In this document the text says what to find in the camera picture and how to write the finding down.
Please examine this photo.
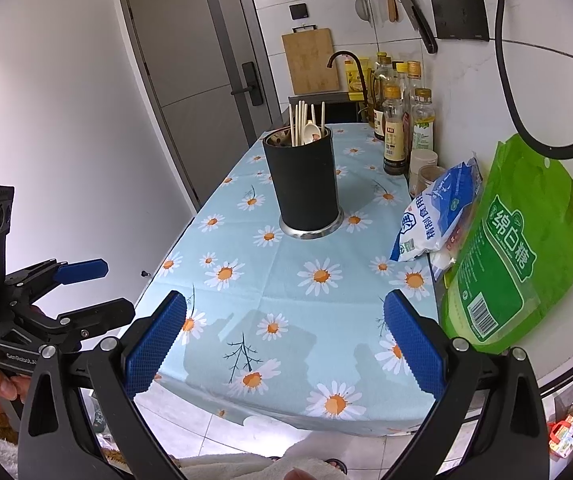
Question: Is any pile of wooden chopsticks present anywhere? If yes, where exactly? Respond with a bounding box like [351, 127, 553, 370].
[289, 100, 327, 147]

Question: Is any white plastic packet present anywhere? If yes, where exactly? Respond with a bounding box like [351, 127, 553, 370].
[429, 247, 459, 274]

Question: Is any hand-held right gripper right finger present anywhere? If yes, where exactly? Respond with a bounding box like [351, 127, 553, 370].
[383, 290, 549, 480]

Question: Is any black utensil holder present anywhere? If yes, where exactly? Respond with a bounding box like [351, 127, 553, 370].
[262, 125, 344, 240]

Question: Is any black hose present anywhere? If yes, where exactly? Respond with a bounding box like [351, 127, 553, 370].
[483, 0, 573, 160]

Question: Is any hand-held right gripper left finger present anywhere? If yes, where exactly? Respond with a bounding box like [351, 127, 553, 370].
[18, 290, 188, 480]

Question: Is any yellow oil jug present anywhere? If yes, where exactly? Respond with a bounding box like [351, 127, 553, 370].
[343, 56, 369, 101]

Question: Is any red snack box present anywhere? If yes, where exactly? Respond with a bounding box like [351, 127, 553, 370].
[549, 420, 573, 458]

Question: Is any green sugar bag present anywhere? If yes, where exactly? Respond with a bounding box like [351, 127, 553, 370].
[439, 133, 573, 356]

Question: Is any wooden cutting board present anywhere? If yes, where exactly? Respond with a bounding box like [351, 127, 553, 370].
[281, 27, 342, 96]

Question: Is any grey door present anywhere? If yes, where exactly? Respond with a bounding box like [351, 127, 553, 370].
[118, 0, 284, 206]

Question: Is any dark soy sauce bottle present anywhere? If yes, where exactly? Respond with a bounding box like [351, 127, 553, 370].
[382, 85, 411, 176]

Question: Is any black faucet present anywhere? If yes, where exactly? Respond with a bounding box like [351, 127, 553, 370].
[327, 50, 369, 116]

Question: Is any steel sink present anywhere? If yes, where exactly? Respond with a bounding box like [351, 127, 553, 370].
[287, 91, 372, 126]

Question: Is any daisy print tablecloth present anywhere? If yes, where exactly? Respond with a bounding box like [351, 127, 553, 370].
[134, 122, 447, 436]

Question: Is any white lid jar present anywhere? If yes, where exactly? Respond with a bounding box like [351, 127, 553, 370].
[409, 148, 438, 196]

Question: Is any black door lock handle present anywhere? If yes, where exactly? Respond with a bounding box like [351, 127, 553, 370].
[230, 61, 263, 107]

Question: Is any black handle kitchen knife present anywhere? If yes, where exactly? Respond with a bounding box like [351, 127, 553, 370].
[391, 0, 438, 54]

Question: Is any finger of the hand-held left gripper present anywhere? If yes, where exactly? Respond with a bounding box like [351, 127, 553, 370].
[5, 258, 108, 313]
[36, 298, 136, 343]

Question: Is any white and blue salt bag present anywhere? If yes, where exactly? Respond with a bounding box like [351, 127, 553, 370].
[389, 157, 483, 263]

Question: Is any black wall panel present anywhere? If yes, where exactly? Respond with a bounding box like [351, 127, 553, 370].
[430, 0, 490, 42]

